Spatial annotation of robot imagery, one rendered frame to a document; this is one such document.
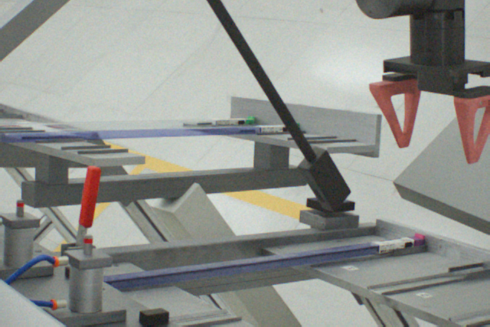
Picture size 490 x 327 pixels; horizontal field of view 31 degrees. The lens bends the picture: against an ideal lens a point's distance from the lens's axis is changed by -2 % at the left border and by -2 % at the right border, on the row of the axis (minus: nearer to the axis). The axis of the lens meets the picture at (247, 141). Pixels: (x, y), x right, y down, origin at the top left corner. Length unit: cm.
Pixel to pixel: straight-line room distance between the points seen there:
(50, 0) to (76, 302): 20
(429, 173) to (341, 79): 154
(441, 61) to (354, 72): 203
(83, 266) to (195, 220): 74
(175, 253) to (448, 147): 61
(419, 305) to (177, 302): 24
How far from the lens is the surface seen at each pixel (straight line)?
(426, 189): 141
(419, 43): 93
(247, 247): 106
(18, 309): 20
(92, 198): 90
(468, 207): 135
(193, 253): 102
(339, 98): 286
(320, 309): 223
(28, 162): 175
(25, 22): 51
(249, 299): 142
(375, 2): 87
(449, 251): 112
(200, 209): 132
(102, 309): 60
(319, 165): 65
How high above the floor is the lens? 149
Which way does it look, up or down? 31 degrees down
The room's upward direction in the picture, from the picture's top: 33 degrees counter-clockwise
